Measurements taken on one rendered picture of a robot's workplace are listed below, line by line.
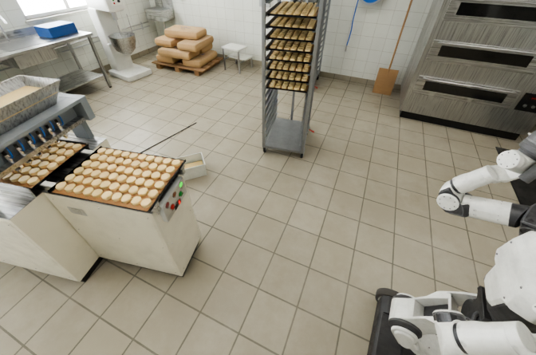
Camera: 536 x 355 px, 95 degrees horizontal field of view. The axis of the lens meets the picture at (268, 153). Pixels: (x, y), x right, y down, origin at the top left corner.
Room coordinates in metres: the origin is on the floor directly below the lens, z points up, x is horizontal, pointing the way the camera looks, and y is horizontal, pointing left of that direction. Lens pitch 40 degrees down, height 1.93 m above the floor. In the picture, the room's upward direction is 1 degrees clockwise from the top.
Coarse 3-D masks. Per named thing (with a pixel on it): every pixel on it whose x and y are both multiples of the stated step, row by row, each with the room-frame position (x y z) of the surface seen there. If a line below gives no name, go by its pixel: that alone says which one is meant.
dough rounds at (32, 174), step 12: (60, 144) 1.25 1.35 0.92; (72, 144) 1.25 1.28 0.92; (36, 156) 1.13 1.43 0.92; (48, 156) 1.13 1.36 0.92; (60, 156) 1.13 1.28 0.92; (24, 168) 1.02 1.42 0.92; (36, 168) 1.02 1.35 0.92; (48, 168) 1.03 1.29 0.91; (0, 180) 0.94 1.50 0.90; (12, 180) 0.93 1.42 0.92; (24, 180) 0.93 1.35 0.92; (36, 180) 0.93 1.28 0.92
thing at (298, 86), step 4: (272, 80) 2.40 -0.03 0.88; (276, 80) 2.40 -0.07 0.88; (272, 84) 2.30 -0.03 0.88; (276, 84) 2.35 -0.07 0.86; (280, 84) 2.31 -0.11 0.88; (284, 84) 2.31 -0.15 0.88; (288, 84) 2.35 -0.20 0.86; (292, 84) 2.31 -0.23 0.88; (296, 84) 2.33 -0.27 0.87; (300, 84) 2.32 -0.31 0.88; (304, 84) 2.31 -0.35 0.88; (280, 88) 2.26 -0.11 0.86; (284, 88) 2.23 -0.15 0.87; (288, 88) 2.23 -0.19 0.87; (292, 88) 2.23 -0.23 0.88; (296, 88) 2.22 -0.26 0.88; (300, 88) 2.26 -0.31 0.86; (304, 88) 2.22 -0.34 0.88
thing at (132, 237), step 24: (72, 168) 1.11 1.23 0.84; (48, 192) 0.91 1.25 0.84; (72, 216) 0.90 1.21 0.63; (96, 216) 0.86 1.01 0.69; (120, 216) 0.82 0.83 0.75; (144, 216) 0.79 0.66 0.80; (192, 216) 1.07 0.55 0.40; (96, 240) 0.89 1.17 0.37; (120, 240) 0.85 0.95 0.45; (144, 240) 0.81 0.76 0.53; (168, 240) 0.80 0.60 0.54; (192, 240) 0.99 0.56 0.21; (144, 264) 0.83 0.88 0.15; (168, 264) 0.79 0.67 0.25
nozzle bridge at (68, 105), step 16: (64, 96) 1.42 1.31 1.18; (80, 96) 1.42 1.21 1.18; (48, 112) 1.22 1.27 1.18; (64, 112) 1.33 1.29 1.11; (80, 112) 1.39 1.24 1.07; (16, 128) 1.05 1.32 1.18; (32, 128) 1.07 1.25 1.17; (64, 128) 1.25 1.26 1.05; (80, 128) 1.42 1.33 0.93; (0, 144) 0.92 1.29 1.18; (48, 144) 1.11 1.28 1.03; (0, 160) 0.92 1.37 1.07; (16, 160) 0.95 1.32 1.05; (0, 176) 0.85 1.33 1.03
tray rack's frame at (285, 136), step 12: (300, 0) 2.81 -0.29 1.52; (324, 0) 2.74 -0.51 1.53; (324, 12) 2.73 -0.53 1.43; (312, 96) 2.73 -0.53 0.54; (276, 120) 2.78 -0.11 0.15; (288, 120) 2.78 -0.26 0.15; (300, 120) 2.79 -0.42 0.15; (276, 132) 2.51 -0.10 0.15; (288, 132) 2.51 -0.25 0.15; (300, 132) 2.51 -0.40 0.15; (276, 144) 2.26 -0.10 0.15; (288, 144) 2.27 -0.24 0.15
